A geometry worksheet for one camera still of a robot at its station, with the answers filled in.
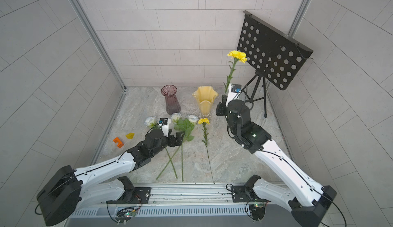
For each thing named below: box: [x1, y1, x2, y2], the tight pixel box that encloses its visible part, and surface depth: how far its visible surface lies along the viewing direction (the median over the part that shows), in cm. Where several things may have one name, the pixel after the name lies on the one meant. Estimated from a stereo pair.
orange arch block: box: [112, 137, 124, 149], surface depth 88 cm
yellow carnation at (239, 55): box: [223, 50, 248, 96], surface depth 59 cm
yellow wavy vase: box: [192, 85, 219, 119], surface depth 91 cm
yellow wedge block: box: [125, 132, 135, 140], surface depth 91 cm
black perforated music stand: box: [237, 10, 314, 119], surface depth 74 cm
